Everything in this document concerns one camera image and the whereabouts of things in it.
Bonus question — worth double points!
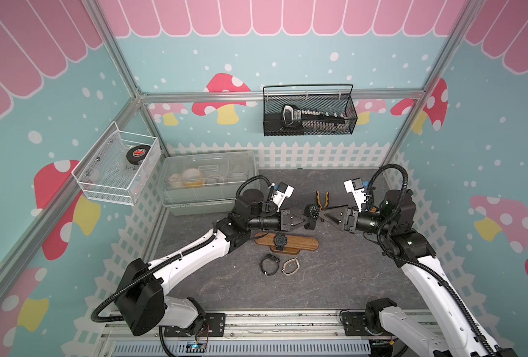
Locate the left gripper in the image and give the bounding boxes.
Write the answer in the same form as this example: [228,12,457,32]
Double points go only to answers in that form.
[248,208,310,232]

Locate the black tape roll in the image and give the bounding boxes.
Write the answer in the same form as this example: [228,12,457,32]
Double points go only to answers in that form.
[126,144,152,165]

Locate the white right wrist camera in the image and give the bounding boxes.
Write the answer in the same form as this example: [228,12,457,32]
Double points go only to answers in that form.
[344,178,370,212]

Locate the translucent plastic storage box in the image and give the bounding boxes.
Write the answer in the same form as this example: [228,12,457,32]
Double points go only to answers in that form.
[157,151,258,216]

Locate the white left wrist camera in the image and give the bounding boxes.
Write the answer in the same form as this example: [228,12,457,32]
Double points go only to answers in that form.
[271,182,294,209]

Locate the beige strap watch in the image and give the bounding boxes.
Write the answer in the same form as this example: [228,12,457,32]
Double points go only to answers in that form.
[281,258,301,276]

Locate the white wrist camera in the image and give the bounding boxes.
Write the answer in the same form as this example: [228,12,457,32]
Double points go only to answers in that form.
[271,182,294,209]
[344,178,370,212]

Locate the chunky black sport watch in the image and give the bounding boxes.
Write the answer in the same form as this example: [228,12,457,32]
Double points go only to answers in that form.
[273,234,288,251]

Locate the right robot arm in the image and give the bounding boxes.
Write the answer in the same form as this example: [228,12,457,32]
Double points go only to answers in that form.
[319,164,516,356]

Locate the yellow black pliers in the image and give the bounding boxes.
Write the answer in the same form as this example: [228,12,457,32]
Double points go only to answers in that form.
[315,191,329,211]

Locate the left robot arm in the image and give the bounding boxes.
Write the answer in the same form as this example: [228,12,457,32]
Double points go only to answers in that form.
[91,175,320,336]

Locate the black wire mesh basket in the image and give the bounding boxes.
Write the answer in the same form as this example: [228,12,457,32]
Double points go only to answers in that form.
[262,84,358,136]

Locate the black round-face watch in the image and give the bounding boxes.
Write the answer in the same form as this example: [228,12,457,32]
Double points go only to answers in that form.
[259,254,280,277]

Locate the wooden watch stand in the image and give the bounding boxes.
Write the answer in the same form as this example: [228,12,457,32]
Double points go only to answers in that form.
[254,232,319,255]

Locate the black band watch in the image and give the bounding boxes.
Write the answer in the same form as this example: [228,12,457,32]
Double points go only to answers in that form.
[304,204,321,231]

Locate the black silver tool in basket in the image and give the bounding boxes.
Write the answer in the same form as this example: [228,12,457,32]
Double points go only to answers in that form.
[281,104,349,132]

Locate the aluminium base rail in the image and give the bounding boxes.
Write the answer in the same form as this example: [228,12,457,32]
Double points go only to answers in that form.
[94,309,414,356]

